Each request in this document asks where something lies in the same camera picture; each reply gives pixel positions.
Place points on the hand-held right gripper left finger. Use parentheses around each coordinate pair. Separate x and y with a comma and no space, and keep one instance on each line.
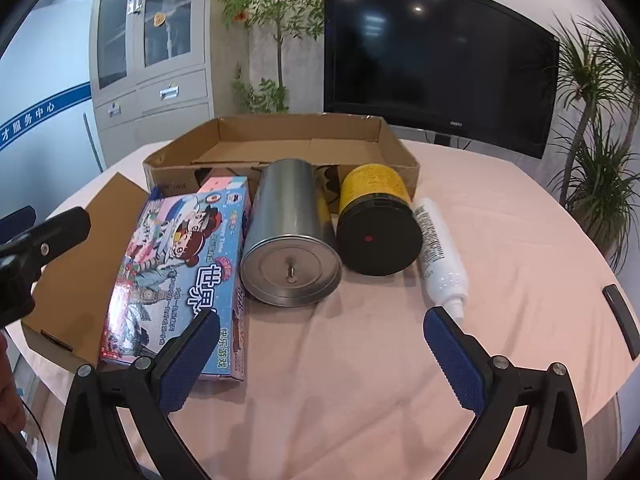
(185,360)

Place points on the spiky green potted plant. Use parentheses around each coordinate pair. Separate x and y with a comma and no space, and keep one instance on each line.
(595,180)

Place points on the silver metal canister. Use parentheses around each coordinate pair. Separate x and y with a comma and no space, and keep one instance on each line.
(287,210)

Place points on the black flat screen television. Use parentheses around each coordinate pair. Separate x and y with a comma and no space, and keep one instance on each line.
(425,50)

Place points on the green leafy plant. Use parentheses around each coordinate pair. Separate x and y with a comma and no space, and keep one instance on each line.
(280,20)

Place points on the cardboard box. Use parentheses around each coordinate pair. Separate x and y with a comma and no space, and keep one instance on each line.
(300,132)

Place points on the colourful cartoon game box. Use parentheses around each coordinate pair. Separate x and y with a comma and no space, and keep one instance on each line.
(165,260)

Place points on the person's left forearm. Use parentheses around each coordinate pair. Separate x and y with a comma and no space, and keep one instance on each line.
(7,385)

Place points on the grey metal cabinet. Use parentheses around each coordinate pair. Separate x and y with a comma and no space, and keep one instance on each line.
(175,95)

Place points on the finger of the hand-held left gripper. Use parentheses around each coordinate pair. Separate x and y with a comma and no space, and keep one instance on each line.
(55,232)

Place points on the yellow cabinet sticker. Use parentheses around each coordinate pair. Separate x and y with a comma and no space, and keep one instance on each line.
(159,19)

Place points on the yellow jar with black lid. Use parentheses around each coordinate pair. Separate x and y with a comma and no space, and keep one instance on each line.
(375,230)

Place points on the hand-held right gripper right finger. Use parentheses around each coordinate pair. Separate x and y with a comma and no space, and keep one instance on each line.
(455,360)

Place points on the white squeeze tube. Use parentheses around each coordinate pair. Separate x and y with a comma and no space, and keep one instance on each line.
(437,250)

